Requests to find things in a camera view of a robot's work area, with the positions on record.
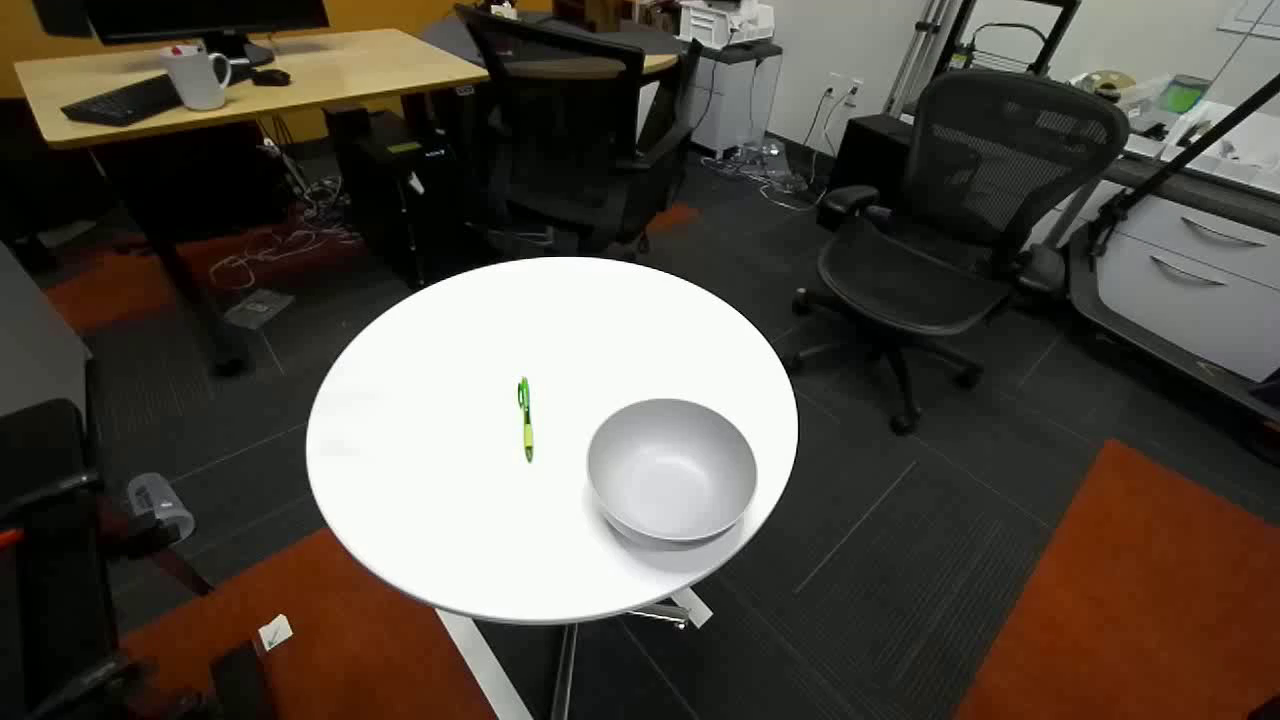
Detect green pen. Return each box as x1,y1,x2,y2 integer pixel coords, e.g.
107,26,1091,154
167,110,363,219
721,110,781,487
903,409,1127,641
512,377,540,468

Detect black padded office chair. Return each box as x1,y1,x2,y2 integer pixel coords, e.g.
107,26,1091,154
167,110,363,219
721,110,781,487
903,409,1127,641
455,6,705,265

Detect small white cabinet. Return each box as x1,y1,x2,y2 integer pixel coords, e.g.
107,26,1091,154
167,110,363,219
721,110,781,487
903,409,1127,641
686,40,787,166

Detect black mesh office chair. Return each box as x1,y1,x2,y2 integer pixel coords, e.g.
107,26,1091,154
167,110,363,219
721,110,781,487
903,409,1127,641
786,67,1132,435

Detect black floor box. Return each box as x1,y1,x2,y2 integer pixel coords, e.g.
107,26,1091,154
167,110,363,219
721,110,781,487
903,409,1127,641
832,111,928,210

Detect black computer tower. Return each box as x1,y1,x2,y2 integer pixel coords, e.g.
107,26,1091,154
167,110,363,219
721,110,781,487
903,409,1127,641
325,103,432,275

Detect white table base legs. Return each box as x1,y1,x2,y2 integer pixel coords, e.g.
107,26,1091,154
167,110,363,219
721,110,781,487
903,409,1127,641
435,585,721,720

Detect white box device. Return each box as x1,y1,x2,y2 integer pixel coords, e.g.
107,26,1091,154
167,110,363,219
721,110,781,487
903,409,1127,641
677,0,781,58

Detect grey floor power strip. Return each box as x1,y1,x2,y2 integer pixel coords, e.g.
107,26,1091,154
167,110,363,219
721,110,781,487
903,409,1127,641
220,284,301,335

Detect wooden desk with black legs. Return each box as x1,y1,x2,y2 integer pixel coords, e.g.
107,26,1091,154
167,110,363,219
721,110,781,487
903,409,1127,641
14,26,493,379

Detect small white floor tag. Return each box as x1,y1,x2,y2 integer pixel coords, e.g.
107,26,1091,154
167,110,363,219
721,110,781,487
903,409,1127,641
253,611,298,658

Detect clear plastic cup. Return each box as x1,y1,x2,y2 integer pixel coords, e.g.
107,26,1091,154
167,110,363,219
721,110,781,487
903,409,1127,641
126,468,202,548

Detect white mug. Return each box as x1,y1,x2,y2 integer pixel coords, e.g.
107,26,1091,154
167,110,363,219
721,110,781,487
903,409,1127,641
166,43,241,111

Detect white drawer cabinet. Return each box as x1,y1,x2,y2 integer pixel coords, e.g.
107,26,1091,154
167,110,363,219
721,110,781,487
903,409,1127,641
1091,194,1280,387

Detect black computer monitor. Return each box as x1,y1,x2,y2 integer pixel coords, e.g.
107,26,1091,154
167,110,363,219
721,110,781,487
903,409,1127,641
31,0,332,72

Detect black kick scooter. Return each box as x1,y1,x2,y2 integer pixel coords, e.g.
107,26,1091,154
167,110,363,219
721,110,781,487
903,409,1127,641
1017,72,1280,433

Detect black keyboard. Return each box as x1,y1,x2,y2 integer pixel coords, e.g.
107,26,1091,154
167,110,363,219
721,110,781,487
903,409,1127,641
55,72,193,134

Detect green and white package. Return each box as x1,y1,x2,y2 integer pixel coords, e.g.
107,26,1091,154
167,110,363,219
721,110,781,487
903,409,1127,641
1153,72,1216,119

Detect tangled floor cables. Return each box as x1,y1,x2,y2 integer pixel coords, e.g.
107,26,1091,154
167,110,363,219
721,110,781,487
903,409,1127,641
195,212,370,297

